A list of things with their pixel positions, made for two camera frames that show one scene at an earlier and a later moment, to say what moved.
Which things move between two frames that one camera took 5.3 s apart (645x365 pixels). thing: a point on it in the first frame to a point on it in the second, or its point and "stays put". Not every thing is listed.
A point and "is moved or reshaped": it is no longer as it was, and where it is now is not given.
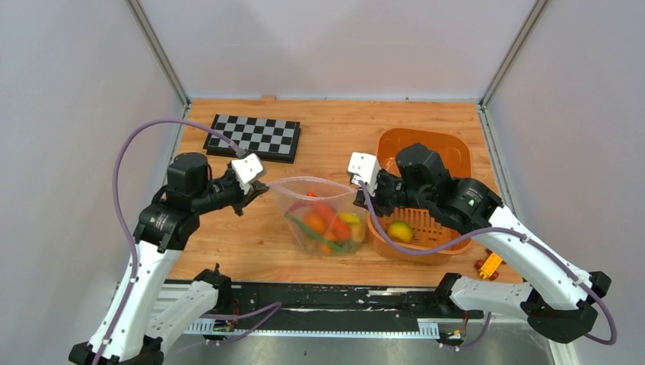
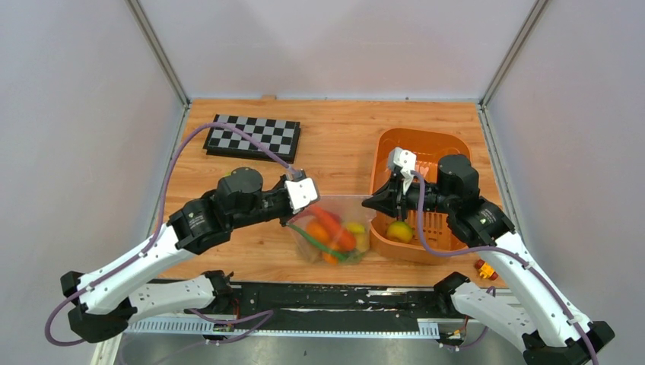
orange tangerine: x=325 y=249 to x=329 y=258
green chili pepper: x=315 y=236 is moved or reshaped
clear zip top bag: x=322 y=219 is moved or reshaped
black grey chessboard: x=271 y=139 stays put
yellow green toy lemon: x=401 y=231 stays put
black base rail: x=327 y=309 stays put
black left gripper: x=256 y=188 to x=284 y=219
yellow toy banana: x=349 y=217 to x=355 y=227
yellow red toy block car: x=489 y=266 stays put
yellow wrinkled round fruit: x=357 y=232 to x=362 y=242
